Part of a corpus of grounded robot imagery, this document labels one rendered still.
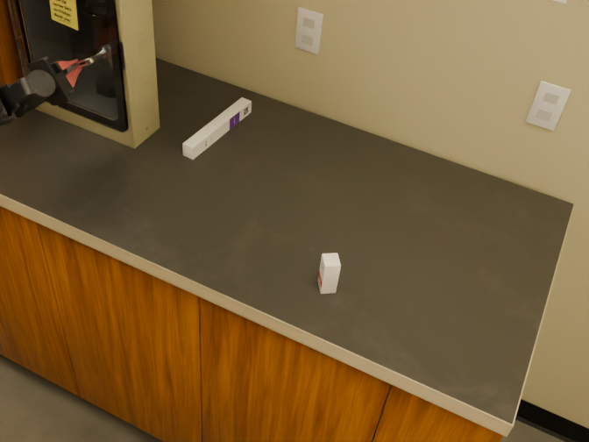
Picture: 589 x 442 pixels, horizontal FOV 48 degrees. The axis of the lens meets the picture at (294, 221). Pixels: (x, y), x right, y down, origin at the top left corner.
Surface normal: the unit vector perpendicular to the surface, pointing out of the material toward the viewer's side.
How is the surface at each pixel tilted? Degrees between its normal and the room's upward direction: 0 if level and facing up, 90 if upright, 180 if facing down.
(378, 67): 90
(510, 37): 90
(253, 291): 0
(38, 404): 0
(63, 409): 0
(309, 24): 90
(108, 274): 90
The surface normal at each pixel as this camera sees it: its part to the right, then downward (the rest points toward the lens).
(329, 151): 0.08, -0.72
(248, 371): -0.44, 0.58
